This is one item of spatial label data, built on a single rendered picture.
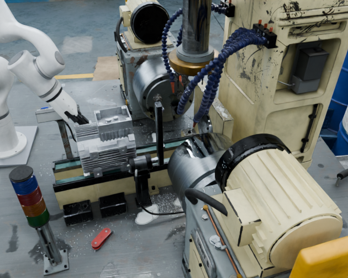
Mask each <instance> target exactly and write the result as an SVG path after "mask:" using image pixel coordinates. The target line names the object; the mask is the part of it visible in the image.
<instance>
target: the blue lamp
mask: <svg viewBox="0 0 348 278"><path fill-rule="evenodd" d="M10 182H11V183H12V186H13V189H14V191H15V192H16V193H17V194H19V195H26V194H30V193H32V192H33V191H34V190H35V189H36V188H37V187H38V181H37V179H36V176H35V174H34V173H33V175H32V176H31V177H30V178H29V179H28V180H26V181H24V182H20V183H15V182H12V181H11V180H10Z"/></svg>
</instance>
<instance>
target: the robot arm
mask: <svg viewBox="0 0 348 278"><path fill-rule="evenodd" d="M20 39H23V40H27V41H29V42H30V43H32V44H33V45H34V46H35V47H36V49H37V50H38V51H39V54H40V56H38V57H34V56H33V55H32V54H31V53H30V52H29V51H27V50H23V51H21V52H19V53H17V54H16V55H15V56H14V57H13V58H12V59H11V60H10V61H9V62H8V61H7V60H6V59H5V58H3V57H0V159H5V158H9V157H12V156H15V155H17V154H18V153H20V152H21V151H22V150H23V149H24V148H25V147H26V145H27V138H26V136H25V135H24V134H22V133H20V132H16V130H15V127H14V123H13V120H12V117H11V114H10V111H9V107H8V104H7V97H8V94H9V92H10V89H11V87H12V84H13V81H14V76H16V77H17V78H18V79H19V80H20V81H21V82H22V83H24V84H25V85H26V86H27V87H28V88H29V89H30V90H31V91H32V92H33V93H35V94H36V95H37V96H38V97H39V98H40V99H41V100H42V101H46V102H47V103H49V104H50V105H51V107H52V108H53V109H54V110H55V111H56V112H57V113H58V114H59V115H60V116H61V117H62V118H63V119H64V120H65V121H66V122H69V118H70V119H71V120H72V121H73V122H74V123H76V122H77V123H78V124H79V125H84V124H89V120H88V119H87V118H86V117H84V116H83V115H82V114H81V112H80V111H79V110H78V109H77V105H76V102H75V101H74V100H73V99H72V98H71V97H70V96H69V95H68V94H67V93H66V92H65V91H64V90H63V89H62V86H61V83H60V82H59V81H58V80H57V79H56V78H55V77H54V76H56V75H57V74H59V73H60V72H62V71H63V70H64V69H65V61H64V59H63V57H62V56H61V54H60V52H59V50H58V49H57V47H56V46H55V44H54V43H53V41H52V40H51V39H50V38H49V37H48V36H47V35H46V34H45V33H44V32H42V31H40V30H38V29H36V28H33V27H30V26H26V25H23V24H21V23H19V22H17V21H16V19H15V17H14V16H13V14H12V12H11V11H10V9H9V8H8V6H7V4H6V3H5V1H4V0H0V43H8V42H12V41H16V40H20Z"/></svg>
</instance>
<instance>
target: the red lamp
mask: <svg viewBox="0 0 348 278"><path fill-rule="evenodd" d="M16 195H17V198H18V200H19V202H20V204H21V205H23V206H32V205H35V204H37V203H38V202H39V201H40V200H41V198H42V193H41V190H40V187H39V185H38V187H37V188H36V189H35V190H34V191H33V192H32V193H30V194H26V195H19V194H17V193H16Z"/></svg>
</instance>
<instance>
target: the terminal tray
mask: <svg viewBox="0 0 348 278"><path fill-rule="evenodd" d="M123 107H125V108H123ZM97 111H98V113H97ZM94 115H95V120H96V124H97V128H98V132H99V137H100V141H102V142H104V141H108V140H110V141H111V140H112V139H113V140H115V138H116V139H118V138H120V139H121V138H122V137H123V138H125V137H128V135H129V134H132V133H133V123H132V119H131V116H130V114H129V111H128V108H127V106H126V105H125V106H119V107H115V108H109V109H102V110H96V111H94ZM127 118H129V119H127ZM100 123H102V124H100Z"/></svg>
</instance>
